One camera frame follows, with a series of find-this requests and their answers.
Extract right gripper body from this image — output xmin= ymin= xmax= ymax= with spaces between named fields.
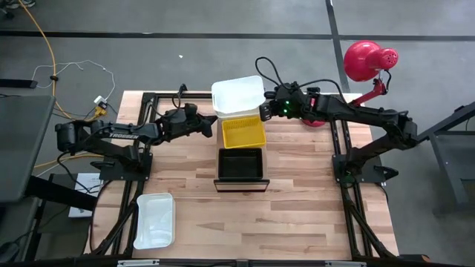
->
xmin=269 ymin=83 xmax=304 ymax=119

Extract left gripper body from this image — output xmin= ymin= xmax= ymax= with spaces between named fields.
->
xmin=160 ymin=109 xmax=203 ymax=142

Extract black plastic basket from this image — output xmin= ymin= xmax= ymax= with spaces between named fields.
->
xmin=217 ymin=147 xmax=264 ymax=181

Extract wooden shelf black legs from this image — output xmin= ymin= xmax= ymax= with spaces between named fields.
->
xmin=213 ymin=111 xmax=271 ymax=194

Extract red desk lamp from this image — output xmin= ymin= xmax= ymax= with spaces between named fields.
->
xmin=301 ymin=39 xmax=400 ymax=128

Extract white printed box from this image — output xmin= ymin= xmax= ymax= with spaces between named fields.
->
xmin=68 ymin=172 xmax=104 ymax=219

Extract black desk beam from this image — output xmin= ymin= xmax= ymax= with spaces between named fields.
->
xmin=25 ymin=175 xmax=98 ymax=212

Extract gray desk top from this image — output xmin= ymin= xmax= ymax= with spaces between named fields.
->
xmin=0 ymin=95 xmax=56 ymax=204

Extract flat black bar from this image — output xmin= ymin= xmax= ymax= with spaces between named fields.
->
xmin=0 ymin=78 xmax=38 ymax=90

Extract dark gray metal stand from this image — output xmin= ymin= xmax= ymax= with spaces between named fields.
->
xmin=430 ymin=100 xmax=475 ymax=217

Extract black clamp orange tip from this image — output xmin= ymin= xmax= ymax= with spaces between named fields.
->
xmin=399 ymin=254 xmax=432 ymax=263

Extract person's shoe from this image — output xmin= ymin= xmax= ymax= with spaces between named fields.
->
xmin=3 ymin=0 xmax=37 ymax=9

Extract black metal table frame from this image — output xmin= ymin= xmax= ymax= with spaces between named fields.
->
xmin=84 ymin=83 xmax=400 ymax=267

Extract black camera cable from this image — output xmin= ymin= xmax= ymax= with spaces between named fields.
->
xmin=255 ymin=56 xmax=348 ymax=101
xmin=171 ymin=84 xmax=187 ymax=112

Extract thin white cable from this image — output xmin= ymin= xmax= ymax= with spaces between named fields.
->
xmin=31 ymin=59 xmax=117 ymax=103

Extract yellow cable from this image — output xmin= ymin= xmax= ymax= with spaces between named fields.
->
xmin=33 ymin=150 xmax=96 ymax=170
xmin=16 ymin=0 xmax=111 ymax=124

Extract silver metal bracket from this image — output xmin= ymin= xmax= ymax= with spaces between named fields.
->
xmin=117 ymin=259 xmax=160 ymax=267
xmin=324 ymin=261 xmax=367 ymax=267

